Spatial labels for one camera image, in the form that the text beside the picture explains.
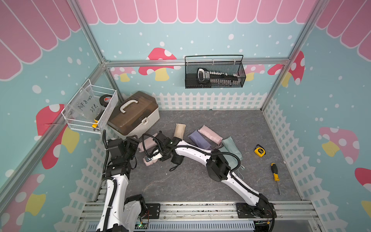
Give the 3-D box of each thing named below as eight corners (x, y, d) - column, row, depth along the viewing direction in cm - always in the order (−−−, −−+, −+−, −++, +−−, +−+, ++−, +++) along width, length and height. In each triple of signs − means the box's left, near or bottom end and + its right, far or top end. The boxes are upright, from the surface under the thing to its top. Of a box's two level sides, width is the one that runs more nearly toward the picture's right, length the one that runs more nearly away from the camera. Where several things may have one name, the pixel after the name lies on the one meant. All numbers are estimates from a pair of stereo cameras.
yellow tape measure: (252, 152, 98) (254, 150, 96) (256, 145, 102) (257, 143, 99) (262, 158, 96) (264, 156, 93) (266, 151, 99) (267, 149, 97)
